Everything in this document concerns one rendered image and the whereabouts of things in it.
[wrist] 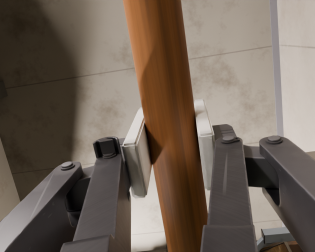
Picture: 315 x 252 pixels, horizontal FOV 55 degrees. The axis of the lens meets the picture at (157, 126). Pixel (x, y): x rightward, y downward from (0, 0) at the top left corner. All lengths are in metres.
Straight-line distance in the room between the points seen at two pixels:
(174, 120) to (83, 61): 3.87
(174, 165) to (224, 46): 3.73
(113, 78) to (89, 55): 0.42
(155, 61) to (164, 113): 0.03
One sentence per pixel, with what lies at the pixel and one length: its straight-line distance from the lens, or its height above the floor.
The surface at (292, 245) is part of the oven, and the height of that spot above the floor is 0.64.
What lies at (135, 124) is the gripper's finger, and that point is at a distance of 0.17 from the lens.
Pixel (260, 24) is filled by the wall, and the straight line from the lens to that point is 3.96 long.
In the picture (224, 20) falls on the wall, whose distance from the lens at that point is 3.88.
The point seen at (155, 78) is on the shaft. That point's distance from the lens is 0.16.
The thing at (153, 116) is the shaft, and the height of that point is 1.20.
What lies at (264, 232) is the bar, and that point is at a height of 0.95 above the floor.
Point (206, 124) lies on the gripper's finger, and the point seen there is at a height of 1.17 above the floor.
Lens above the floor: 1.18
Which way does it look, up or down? 6 degrees up
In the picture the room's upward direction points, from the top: 98 degrees counter-clockwise
